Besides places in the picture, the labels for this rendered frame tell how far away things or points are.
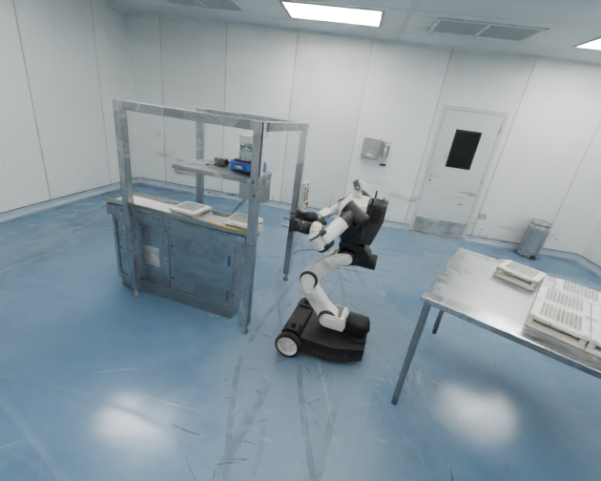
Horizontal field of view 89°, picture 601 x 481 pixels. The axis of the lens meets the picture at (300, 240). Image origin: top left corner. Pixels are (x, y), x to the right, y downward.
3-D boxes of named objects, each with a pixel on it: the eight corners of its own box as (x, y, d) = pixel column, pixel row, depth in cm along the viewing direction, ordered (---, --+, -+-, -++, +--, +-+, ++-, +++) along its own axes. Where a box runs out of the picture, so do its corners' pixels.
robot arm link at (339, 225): (325, 256, 183) (352, 230, 185) (311, 240, 180) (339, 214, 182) (320, 252, 194) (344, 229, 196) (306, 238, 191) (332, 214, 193)
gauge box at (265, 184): (269, 200, 247) (271, 176, 240) (263, 203, 238) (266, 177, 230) (244, 195, 252) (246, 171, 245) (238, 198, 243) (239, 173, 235)
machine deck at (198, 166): (271, 177, 240) (272, 172, 238) (249, 185, 206) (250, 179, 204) (202, 163, 254) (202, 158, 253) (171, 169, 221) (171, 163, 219)
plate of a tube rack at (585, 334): (589, 322, 162) (590, 319, 162) (588, 342, 145) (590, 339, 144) (534, 300, 177) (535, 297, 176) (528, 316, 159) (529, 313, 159)
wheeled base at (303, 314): (367, 333, 270) (375, 302, 257) (359, 376, 224) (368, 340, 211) (299, 312, 285) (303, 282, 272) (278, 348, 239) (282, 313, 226)
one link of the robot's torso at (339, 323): (347, 320, 253) (350, 306, 248) (342, 334, 235) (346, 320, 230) (323, 312, 258) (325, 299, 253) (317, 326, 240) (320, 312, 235)
